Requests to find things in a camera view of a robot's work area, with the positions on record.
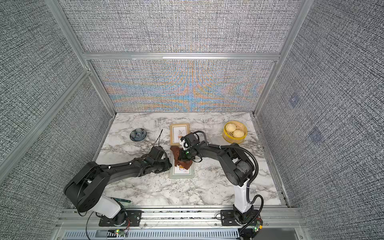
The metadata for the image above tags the brown microfibre cloth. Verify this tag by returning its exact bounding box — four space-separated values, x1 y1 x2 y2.
170 146 193 170

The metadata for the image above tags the grey green picture frame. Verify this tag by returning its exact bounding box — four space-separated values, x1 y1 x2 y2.
170 153 195 179

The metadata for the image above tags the light wood picture frame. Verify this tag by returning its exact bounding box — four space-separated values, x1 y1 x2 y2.
170 123 190 146

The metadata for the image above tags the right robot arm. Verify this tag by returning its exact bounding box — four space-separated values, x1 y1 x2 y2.
177 142 258 226

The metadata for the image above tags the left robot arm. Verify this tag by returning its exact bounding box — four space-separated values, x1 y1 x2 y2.
64 158 172 225

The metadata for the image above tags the grey flower shaped dish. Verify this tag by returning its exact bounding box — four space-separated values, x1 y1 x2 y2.
130 128 147 142

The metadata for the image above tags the white steamed bun back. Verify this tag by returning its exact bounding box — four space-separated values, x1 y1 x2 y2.
225 123 237 133

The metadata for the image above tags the white steamed bun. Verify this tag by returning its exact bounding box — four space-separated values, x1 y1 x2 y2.
232 129 246 139
225 123 237 133

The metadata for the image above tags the yellow rimmed bamboo steamer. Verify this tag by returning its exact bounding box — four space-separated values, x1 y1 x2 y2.
222 121 248 144

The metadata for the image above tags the white steamed bun front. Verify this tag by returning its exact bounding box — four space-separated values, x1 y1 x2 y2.
232 129 246 139

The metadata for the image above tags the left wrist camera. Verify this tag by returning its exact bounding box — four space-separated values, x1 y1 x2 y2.
149 146 165 161

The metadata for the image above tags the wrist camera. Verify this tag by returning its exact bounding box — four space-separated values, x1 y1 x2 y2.
149 146 165 161
179 133 200 150

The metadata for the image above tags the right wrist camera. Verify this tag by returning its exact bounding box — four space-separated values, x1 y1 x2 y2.
179 133 200 150

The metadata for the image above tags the left camera thin cable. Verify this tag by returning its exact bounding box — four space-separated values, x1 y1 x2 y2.
154 128 164 148

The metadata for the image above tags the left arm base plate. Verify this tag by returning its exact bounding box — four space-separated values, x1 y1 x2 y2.
99 210 143 227

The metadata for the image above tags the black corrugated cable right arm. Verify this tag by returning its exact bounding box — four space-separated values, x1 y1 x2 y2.
191 130 265 235

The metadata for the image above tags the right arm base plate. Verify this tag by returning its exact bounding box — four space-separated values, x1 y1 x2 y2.
220 210 240 227

